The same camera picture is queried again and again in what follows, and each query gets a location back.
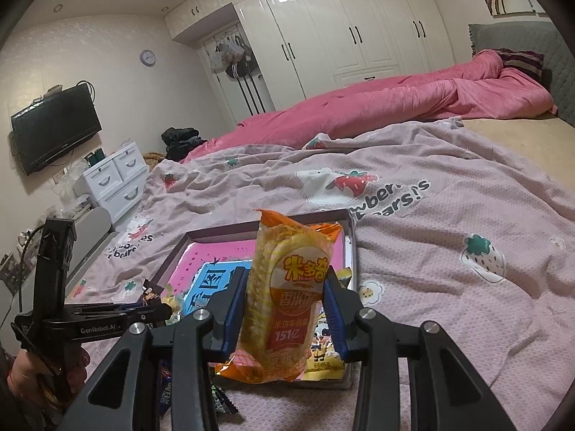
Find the dark brown snack packet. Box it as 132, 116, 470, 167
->
141, 278, 163, 310

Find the coat rack with bags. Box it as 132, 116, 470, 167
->
209, 33, 267, 117

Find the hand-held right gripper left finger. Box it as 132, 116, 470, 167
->
58, 266, 250, 431

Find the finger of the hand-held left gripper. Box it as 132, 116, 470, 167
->
73, 302, 141, 316
118, 304, 174, 325

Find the beige mattress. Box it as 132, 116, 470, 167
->
456, 116, 575, 198

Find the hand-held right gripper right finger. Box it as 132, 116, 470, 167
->
324, 267, 522, 431

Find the orange rice cracker packet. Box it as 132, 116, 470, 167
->
215, 209, 344, 384

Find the grey quilted headboard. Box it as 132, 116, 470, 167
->
468, 22, 575, 126

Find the yellow cow-print snack packet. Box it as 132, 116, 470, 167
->
287, 268, 355, 380

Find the light green snack packet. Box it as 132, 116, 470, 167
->
162, 284, 187, 324

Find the pink quilt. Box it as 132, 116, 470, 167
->
180, 49, 558, 164

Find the strawberry printed blanket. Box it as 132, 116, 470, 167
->
65, 117, 573, 431

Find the black television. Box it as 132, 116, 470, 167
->
10, 85, 103, 176

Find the striped pillow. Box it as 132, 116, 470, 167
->
496, 49, 545, 79

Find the white drawer cabinet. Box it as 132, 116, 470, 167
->
72, 140, 150, 223

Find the white wardrobe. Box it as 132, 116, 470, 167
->
164, 0, 454, 122

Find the person's left hand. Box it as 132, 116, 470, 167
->
6, 348, 89, 402

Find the dark clothes pile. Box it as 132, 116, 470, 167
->
161, 126, 201, 160

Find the pink workbook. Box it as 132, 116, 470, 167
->
167, 223, 351, 324

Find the grey shallow box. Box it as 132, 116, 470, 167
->
155, 209, 360, 391

